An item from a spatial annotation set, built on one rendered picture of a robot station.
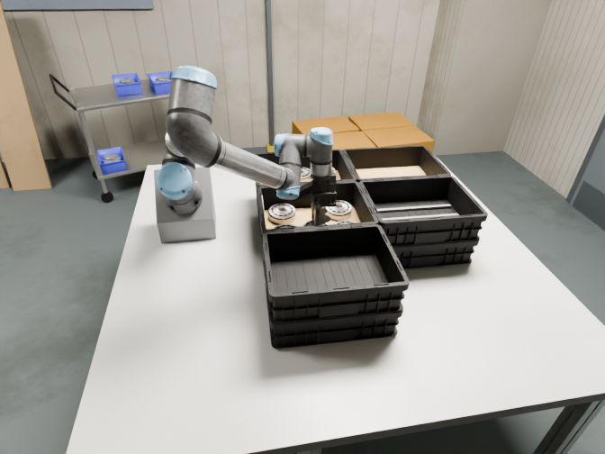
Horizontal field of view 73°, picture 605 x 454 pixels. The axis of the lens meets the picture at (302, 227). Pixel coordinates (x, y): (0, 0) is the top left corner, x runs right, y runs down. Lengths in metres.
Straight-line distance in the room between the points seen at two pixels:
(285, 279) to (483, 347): 0.64
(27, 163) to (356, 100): 2.89
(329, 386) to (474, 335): 0.50
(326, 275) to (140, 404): 0.64
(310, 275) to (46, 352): 1.57
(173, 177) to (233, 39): 2.52
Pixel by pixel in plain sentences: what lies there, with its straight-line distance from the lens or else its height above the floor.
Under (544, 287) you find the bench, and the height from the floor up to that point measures 0.70.
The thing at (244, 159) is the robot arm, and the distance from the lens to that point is 1.20.
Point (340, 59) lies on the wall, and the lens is 4.05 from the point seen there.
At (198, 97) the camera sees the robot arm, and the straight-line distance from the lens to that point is 1.13.
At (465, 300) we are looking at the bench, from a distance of 1.55.
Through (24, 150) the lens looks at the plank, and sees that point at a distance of 3.93.
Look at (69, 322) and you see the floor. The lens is 2.60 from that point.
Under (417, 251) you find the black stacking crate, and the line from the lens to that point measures 1.57.
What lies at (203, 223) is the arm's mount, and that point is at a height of 0.78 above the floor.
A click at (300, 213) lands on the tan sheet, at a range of 1.62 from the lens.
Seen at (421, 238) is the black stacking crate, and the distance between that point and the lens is 1.53.
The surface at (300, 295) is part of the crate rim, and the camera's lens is 1.13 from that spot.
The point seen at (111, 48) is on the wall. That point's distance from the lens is 3.98.
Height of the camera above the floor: 1.72
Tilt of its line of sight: 35 degrees down
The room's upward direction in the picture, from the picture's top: 1 degrees clockwise
